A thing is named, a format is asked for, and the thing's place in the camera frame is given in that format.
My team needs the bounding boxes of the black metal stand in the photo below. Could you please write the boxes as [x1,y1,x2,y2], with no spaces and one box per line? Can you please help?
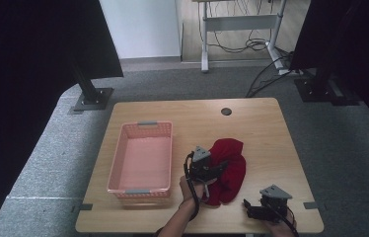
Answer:
[293,67,361,107]
[68,58,114,116]

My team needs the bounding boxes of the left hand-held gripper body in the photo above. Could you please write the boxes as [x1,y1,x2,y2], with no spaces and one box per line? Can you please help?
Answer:
[187,145,214,183]

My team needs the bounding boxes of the black curtain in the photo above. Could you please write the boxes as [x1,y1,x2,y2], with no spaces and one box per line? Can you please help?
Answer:
[0,0,124,237]
[289,0,369,139]

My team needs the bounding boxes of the white desk frame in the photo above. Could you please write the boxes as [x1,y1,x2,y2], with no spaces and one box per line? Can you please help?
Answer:
[191,0,290,76]

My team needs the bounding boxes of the red cloth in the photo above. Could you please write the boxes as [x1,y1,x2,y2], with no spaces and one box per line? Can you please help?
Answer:
[202,137,248,207]

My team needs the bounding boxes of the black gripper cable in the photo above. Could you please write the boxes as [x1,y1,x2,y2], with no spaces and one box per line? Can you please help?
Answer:
[262,200,302,237]
[183,150,210,222]

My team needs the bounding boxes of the person's left hand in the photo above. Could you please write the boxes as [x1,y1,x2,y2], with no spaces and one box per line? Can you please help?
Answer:
[179,175,218,203]

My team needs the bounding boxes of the pink plastic basket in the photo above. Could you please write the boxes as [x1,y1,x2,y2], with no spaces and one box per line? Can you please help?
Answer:
[107,120,174,199]

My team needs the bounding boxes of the person's right hand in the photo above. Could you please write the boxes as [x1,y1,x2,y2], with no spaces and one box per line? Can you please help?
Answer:
[263,212,298,237]

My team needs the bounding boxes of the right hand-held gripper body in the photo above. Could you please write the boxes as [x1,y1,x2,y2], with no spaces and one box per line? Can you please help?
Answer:
[258,184,293,223]

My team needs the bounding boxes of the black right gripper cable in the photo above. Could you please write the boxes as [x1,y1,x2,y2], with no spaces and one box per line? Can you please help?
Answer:
[262,200,302,237]

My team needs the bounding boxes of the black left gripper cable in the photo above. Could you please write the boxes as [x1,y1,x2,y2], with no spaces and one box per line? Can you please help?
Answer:
[183,150,210,222]

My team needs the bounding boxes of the black floor cables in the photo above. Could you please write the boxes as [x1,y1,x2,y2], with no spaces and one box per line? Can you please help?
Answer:
[198,0,302,99]

